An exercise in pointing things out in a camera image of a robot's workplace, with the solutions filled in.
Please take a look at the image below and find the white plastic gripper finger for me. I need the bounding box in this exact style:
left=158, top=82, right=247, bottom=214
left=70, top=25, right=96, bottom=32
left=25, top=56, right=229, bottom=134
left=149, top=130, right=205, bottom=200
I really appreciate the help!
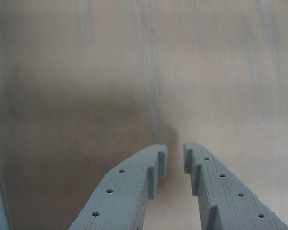
left=67, top=144, right=169, bottom=230
left=183, top=141, right=288, bottom=230

